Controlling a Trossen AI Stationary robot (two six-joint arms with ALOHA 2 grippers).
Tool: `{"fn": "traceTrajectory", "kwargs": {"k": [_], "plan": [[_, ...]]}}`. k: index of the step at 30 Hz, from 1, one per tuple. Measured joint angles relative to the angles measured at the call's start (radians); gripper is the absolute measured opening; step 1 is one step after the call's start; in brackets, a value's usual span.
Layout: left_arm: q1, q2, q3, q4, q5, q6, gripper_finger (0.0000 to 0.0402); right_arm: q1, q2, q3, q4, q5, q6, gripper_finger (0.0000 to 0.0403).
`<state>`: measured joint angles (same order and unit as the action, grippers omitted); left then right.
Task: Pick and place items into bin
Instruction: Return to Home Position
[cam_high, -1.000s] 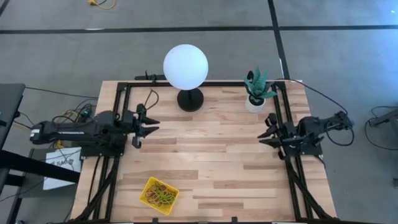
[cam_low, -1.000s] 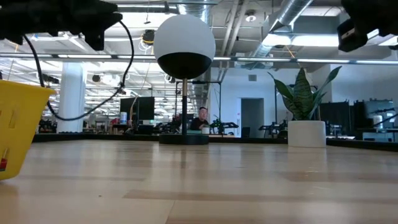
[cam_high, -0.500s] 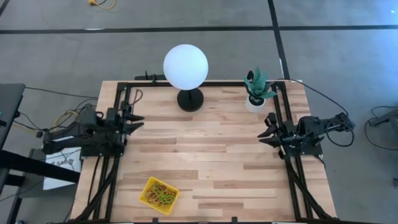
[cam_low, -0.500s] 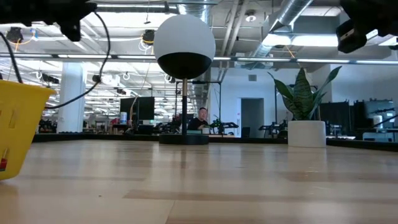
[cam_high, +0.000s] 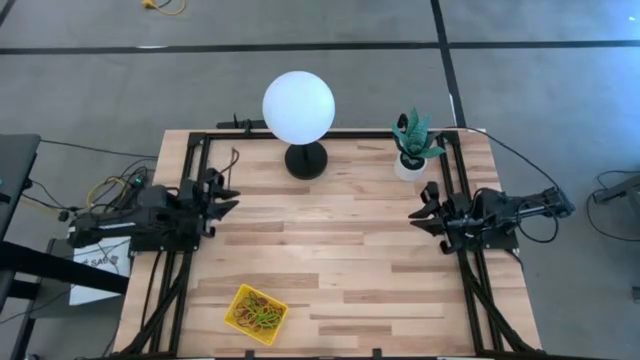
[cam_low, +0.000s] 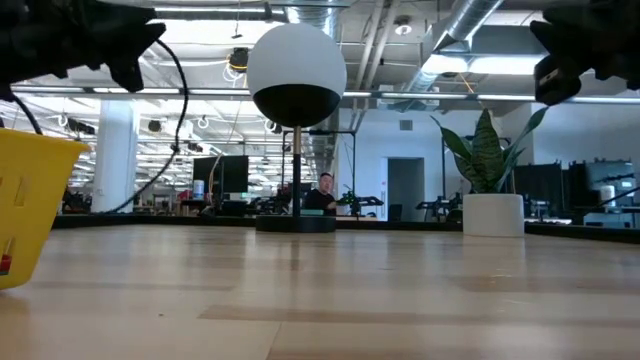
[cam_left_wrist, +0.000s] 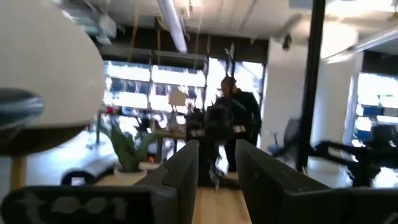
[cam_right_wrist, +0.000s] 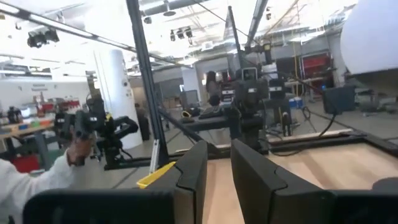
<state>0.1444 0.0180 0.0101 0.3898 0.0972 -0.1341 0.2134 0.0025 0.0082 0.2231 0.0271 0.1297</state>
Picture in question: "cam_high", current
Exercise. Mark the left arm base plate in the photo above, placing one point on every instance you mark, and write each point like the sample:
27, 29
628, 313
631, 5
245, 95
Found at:
165, 246

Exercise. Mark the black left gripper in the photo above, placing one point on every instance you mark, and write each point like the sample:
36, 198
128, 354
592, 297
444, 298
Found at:
204, 202

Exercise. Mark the black beam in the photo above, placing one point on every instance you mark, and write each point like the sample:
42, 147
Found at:
50, 267

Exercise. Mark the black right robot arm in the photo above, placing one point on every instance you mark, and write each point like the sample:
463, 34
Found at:
505, 212

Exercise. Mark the yellow plastic bin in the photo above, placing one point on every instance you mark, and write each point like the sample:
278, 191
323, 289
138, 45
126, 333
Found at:
250, 332

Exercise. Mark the black aluminium table frame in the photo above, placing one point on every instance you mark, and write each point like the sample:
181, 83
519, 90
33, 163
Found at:
350, 135

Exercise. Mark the green plant in white pot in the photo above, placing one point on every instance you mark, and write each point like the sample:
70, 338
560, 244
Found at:
410, 172

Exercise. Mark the white globe lamp black base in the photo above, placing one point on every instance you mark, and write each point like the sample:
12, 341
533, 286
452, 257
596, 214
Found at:
298, 107

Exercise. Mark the grey cabinet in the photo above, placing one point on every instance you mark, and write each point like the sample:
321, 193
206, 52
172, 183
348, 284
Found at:
17, 165

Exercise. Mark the black table clamp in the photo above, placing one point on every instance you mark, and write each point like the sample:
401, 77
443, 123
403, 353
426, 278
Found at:
376, 354
249, 354

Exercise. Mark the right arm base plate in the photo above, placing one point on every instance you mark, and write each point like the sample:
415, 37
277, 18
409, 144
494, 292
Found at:
505, 242

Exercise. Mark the black stand leg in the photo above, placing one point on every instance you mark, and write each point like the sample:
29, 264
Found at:
620, 189

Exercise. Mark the white paper sheet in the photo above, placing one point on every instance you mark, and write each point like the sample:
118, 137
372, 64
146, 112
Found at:
100, 285

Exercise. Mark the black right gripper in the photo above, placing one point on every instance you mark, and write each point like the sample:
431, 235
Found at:
452, 217

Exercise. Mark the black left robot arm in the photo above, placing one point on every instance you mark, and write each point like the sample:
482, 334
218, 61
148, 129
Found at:
130, 220

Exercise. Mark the large red rubber band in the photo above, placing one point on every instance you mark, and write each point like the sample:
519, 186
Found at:
261, 300

